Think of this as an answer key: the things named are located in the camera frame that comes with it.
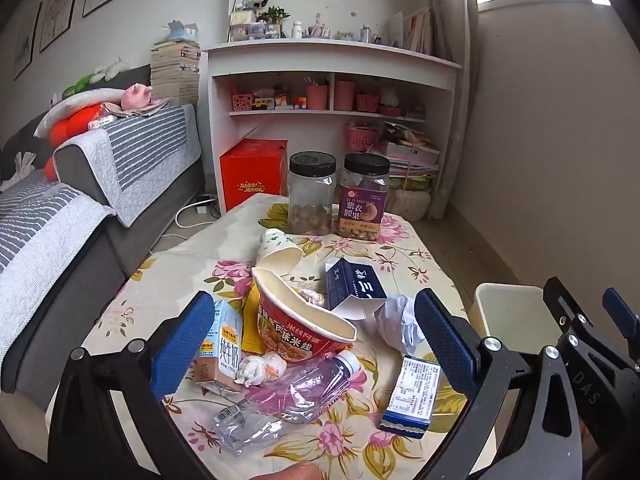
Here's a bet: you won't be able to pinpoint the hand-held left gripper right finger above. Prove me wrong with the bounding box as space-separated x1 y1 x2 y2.
414 287 616 480

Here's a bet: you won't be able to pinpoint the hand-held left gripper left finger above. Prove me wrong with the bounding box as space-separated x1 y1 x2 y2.
47 290 221 480

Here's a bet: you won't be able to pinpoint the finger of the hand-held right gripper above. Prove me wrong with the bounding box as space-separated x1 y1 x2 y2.
542 276 593 341
602 288 640 376

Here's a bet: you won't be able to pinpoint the light blue milk carton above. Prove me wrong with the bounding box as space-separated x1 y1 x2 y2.
192 297 243 393

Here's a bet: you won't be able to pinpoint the white paper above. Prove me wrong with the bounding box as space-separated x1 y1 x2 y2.
375 295 426 356

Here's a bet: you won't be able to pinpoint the white plastic trash bin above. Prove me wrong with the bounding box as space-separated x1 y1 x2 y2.
472 282 563 356

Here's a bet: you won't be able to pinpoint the blue and white carton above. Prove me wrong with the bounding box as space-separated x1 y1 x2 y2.
378 355 441 435

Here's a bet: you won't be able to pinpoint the snack wrapper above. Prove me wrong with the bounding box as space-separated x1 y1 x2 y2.
239 351 288 387

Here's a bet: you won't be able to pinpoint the dark blue milk carton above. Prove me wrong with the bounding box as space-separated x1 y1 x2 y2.
324 257 388 321

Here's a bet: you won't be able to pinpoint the crushed clear plastic bottle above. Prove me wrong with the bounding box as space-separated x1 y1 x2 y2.
210 400 286 456

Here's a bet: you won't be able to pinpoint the red instant noodle bowl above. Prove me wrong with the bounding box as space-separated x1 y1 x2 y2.
251 266 358 363

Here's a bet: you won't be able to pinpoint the patterned paper cup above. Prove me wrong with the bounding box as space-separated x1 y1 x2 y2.
256 228 304 277

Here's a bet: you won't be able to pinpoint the pink tinted plastic bottle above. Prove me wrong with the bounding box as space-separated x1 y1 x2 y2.
245 350 362 423

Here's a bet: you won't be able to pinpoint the person's left hand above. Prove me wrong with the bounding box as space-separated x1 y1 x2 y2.
267 461 326 480

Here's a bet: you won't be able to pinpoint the yellow packet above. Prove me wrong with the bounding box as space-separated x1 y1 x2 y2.
240 310 268 356

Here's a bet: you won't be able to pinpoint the floral tablecloth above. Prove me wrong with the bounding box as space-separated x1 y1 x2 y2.
80 192 481 480

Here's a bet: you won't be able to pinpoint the grey sofa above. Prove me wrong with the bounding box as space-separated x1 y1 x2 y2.
0 62 206 411

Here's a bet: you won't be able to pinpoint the crumpled white tissue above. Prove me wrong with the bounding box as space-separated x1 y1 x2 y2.
295 282 326 306

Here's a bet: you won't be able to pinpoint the white woven bag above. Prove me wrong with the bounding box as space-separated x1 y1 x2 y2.
387 187 432 222

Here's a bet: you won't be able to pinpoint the green tissue pack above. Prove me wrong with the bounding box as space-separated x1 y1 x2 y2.
387 175 436 193

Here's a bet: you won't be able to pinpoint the purple label nut jar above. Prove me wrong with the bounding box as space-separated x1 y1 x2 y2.
336 152 391 240

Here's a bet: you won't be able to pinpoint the red cardboard box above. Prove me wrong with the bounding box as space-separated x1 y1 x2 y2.
220 138 289 213

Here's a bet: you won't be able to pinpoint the striped grey seat cover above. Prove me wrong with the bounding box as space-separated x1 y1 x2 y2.
0 180 117 361

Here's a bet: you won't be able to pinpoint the stack of papers and books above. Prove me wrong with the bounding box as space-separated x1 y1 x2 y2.
367 122 441 181

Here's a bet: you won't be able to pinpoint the clear jar with black lid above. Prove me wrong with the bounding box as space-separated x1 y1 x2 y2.
288 151 337 236

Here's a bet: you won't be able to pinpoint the striped grey armrest cover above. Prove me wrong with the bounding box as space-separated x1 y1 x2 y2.
54 105 196 228

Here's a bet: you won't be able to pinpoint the pink plastic basket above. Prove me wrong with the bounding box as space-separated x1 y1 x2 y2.
345 124 383 152

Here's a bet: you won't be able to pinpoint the orange cushion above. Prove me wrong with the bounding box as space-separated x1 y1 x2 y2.
44 105 108 181

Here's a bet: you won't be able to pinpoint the white curtain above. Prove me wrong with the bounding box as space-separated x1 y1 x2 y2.
427 0 481 221

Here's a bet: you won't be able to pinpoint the pink plush toy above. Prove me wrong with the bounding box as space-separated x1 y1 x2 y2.
120 85 153 110

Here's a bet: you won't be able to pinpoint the white pillow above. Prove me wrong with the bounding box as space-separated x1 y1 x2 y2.
34 87 126 138

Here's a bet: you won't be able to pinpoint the pink pen cup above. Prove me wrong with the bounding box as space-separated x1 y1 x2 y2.
334 79 357 111
306 82 329 111

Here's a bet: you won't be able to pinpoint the white bookshelf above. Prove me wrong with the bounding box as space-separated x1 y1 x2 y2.
200 0 463 211

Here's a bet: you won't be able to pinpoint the upright books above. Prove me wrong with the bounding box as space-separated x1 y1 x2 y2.
387 7 433 56

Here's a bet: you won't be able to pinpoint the miniature house model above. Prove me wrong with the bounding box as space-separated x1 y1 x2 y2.
229 10 268 42

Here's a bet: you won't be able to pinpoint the small potted plant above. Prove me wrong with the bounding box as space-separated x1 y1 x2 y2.
265 5 291 38

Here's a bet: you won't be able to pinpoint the white power strip with cable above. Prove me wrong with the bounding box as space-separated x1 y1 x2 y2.
175 195 218 241

